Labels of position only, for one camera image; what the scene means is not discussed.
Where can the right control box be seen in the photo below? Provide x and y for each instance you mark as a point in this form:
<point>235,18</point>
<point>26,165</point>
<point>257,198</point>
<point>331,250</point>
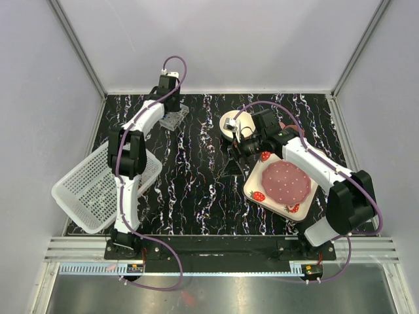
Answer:
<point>312,272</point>

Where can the control box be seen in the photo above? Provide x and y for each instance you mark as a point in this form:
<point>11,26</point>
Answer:
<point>312,272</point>
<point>134,268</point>

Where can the left control box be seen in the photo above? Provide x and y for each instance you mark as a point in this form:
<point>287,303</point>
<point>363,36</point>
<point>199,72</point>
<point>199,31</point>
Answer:
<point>134,268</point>

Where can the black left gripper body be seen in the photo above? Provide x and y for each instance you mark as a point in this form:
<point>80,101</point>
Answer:
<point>175,97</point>

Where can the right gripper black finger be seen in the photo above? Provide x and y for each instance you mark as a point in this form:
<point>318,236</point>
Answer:
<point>232,168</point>
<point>241,160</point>

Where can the green white ceramic bowl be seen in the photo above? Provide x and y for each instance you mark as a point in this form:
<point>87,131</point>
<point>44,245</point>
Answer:
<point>246,122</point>

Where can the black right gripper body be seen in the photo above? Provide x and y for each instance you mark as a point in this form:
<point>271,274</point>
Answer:
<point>253,146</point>

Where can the white perforated plastic basket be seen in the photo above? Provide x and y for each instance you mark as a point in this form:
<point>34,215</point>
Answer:
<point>93,197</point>

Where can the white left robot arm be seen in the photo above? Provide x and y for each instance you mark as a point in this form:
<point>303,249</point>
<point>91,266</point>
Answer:
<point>127,159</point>

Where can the pink polka dot dish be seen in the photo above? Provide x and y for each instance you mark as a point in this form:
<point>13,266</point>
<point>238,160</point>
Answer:
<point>285,183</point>

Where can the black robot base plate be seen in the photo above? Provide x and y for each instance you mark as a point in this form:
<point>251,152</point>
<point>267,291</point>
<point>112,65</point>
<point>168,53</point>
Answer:
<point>281,247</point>

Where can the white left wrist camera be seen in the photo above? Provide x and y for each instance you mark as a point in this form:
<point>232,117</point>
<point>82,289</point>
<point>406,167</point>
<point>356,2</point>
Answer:
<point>170,73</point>

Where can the clear test tube rack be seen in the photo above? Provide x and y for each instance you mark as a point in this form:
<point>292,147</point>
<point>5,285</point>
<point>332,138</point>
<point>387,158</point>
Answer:
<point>172,120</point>

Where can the white strawberry pattern tray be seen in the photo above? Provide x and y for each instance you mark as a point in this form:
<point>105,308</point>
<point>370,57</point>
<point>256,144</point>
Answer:
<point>254,192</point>

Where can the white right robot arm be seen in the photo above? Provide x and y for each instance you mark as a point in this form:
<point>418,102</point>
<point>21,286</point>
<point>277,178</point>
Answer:
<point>349,194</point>

